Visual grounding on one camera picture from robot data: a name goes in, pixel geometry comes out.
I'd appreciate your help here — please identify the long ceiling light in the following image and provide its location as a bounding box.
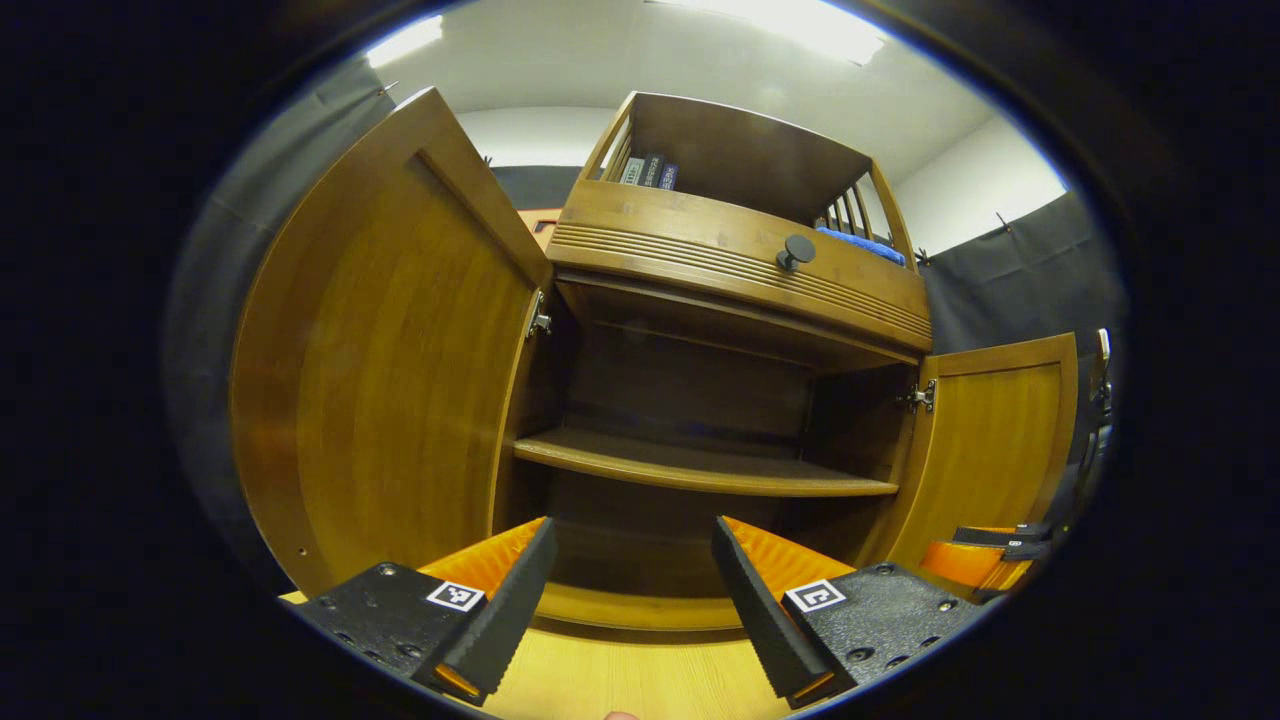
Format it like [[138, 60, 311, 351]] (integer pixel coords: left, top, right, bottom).
[[365, 14, 445, 69]]

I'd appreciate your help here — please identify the blue towel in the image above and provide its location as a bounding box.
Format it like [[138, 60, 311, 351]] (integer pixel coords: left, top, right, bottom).
[[815, 226, 907, 267]]

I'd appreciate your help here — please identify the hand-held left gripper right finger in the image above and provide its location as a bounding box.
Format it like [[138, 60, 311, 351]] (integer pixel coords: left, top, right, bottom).
[[711, 516, 986, 711]]

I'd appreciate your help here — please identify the ribbed wooden drawer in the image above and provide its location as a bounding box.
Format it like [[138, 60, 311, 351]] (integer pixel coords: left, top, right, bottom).
[[546, 180, 933, 353]]

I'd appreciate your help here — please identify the wooden shoe cabinet door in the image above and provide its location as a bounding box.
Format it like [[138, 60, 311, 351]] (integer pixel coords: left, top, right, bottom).
[[230, 87, 554, 599], [885, 333, 1080, 586]]

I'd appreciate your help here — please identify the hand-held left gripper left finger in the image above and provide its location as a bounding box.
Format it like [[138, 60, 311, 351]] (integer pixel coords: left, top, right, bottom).
[[278, 517, 559, 707]]

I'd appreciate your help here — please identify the wooden inner shelf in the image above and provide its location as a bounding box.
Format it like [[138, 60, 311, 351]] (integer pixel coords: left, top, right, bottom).
[[513, 428, 900, 498]]

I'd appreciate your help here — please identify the black backdrop cloth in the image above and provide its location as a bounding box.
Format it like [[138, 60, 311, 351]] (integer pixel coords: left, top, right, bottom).
[[160, 60, 1131, 591]]

